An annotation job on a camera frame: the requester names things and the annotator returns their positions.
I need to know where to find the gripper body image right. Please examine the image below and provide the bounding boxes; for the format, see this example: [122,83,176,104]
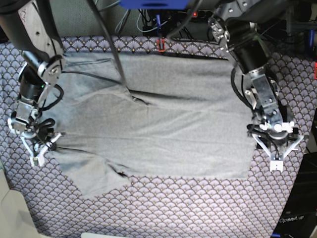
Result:
[247,116,301,154]

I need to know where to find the white board at corner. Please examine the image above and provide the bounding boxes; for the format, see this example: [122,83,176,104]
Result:
[0,170,39,238]

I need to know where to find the fan-patterned purple tablecloth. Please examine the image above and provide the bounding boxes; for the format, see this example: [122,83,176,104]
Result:
[0,43,317,238]

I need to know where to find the black OpenArm box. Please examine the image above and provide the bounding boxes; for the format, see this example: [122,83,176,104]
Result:
[276,153,317,238]

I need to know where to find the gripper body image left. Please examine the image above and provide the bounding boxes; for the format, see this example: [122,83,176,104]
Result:
[7,101,56,149]

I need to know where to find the red black table clamp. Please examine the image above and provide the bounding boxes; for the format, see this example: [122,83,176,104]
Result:
[157,38,165,53]

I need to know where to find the black power strip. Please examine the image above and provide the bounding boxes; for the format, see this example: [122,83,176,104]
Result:
[192,9,213,19]

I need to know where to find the light grey T-shirt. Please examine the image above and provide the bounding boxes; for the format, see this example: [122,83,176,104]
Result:
[46,53,255,198]

